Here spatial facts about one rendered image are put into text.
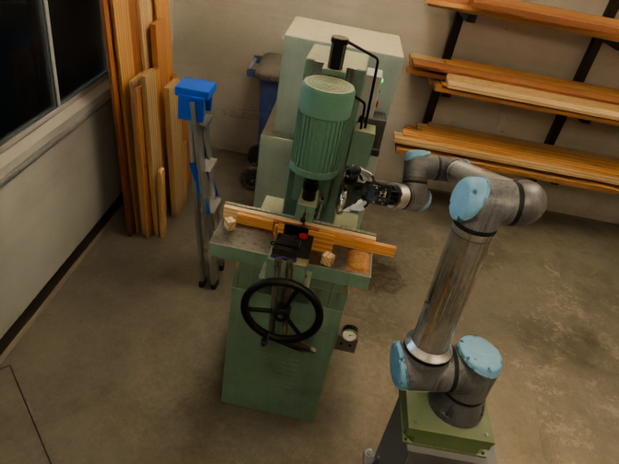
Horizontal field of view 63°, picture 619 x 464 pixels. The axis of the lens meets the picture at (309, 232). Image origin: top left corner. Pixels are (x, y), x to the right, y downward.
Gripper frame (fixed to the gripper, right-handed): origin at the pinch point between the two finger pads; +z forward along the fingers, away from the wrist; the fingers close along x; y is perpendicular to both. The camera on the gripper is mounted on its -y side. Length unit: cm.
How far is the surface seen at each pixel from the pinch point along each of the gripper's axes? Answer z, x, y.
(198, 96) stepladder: 12, -22, -101
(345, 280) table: -14.0, 33.7, -4.5
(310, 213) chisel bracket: -2.3, 12.8, -18.1
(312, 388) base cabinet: -29, 90, -26
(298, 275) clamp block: 5.8, 33.1, -7.0
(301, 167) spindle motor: 9.0, -3.3, -13.8
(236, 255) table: 17.6, 33.5, -30.8
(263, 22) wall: -83, -93, -227
